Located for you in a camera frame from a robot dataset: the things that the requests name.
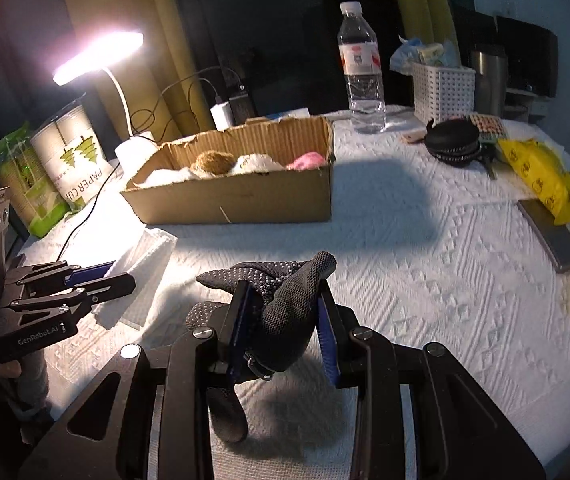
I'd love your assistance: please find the cardboard box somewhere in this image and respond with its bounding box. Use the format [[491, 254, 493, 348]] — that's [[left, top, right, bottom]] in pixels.
[[120, 115, 336, 225]]

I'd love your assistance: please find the white desk lamp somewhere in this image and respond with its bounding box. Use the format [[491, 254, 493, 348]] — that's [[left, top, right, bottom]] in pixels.
[[52, 31, 159, 162]]

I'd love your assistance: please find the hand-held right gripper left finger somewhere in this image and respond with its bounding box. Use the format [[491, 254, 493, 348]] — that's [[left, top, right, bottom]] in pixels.
[[17, 280, 253, 480]]

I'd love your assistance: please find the dark glass window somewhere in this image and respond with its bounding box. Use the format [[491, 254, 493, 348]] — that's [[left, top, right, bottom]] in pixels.
[[167, 0, 410, 117]]

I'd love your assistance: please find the white fluffy cloth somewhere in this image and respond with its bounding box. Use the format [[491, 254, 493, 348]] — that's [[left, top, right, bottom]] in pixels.
[[137, 167, 200, 189]]

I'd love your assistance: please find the black zip case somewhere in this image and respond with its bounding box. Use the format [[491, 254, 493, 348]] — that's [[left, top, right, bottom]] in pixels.
[[425, 117, 483, 166]]

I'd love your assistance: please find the clear water bottle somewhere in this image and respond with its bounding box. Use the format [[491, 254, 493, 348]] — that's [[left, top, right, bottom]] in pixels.
[[337, 1, 387, 134]]

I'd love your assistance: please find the patterned small card box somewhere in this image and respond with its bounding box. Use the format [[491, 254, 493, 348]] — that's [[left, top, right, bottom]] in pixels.
[[469, 114, 510, 143]]

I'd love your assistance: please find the black monitor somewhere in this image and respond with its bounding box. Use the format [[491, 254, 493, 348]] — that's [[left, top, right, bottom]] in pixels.
[[495, 15, 560, 98], [452, 5, 500, 56]]

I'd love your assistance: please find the white plush toy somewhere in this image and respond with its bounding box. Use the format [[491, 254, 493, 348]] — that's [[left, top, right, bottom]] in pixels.
[[227, 152, 286, 176]]

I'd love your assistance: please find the pink plush toy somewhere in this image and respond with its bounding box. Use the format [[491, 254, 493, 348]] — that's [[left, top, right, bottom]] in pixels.
[[285, 150, 326, 171]]

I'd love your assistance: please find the black lamp cable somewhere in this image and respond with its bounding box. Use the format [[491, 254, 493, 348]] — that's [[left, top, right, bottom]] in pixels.
[[57, 160, 120, 267]]

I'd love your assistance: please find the white charger plug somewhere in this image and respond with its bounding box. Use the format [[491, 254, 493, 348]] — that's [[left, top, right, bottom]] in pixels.
[[210, 102, 236, 128]]

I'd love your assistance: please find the pack of paper cups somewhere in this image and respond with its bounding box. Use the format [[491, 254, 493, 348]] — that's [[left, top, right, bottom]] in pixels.
[[30, 102, 120, 211]]

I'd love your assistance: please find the white computer desk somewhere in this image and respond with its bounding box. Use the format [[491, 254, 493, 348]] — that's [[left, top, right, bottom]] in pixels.
[[505, 87, 556, 122]]

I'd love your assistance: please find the yellow curtain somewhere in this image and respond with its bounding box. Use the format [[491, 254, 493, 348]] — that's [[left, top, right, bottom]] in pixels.
[[385, 0, 458, 56], [60, 0, 200, 136]]

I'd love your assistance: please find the yellow wipes packet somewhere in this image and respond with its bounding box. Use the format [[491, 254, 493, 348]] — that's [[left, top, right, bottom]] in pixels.
[[497, 139, 570, 226]]

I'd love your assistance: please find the grey smartphone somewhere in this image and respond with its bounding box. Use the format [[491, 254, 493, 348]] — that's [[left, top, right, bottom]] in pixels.
[[517, 199, 570, 274]]

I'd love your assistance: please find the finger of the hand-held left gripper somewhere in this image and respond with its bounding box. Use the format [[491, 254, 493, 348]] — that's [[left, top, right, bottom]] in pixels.
[[5, 260, 118, 291], [9, 272, 136, 322]]

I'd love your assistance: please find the white woven plastic basket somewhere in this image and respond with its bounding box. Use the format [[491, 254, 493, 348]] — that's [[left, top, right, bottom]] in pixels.
[[411, 60, 476, 126]]

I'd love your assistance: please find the clear bag of packets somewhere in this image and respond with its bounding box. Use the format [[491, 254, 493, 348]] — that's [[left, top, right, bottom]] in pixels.
[[390, 36, 460, 73]]

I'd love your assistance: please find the black power adapter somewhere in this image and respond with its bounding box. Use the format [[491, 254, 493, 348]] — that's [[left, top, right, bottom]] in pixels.
[[228, 85, 258, 123]]

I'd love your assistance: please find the green plastic packet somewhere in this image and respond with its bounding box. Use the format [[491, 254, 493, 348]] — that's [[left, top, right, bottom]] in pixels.
[[0, 122, 68, 238]]

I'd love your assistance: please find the black charger cable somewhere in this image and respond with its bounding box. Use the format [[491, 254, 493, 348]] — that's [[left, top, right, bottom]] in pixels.
[[130, 67, 243, 133]]

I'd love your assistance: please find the brown plush toy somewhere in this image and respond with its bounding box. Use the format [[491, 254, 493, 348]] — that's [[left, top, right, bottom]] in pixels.
[[190, 149, 238, 177]]

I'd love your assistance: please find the black dotted glove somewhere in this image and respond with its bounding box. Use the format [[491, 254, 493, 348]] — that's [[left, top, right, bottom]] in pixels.
[[185, 251, 338, 443]]

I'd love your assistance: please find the steel trash bin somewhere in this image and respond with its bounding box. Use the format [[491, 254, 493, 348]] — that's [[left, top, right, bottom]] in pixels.
[[470, 45, 510, 118]]

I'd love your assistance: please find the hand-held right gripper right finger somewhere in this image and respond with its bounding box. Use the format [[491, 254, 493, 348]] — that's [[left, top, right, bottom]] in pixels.
[[315, 282, 548, 480]]

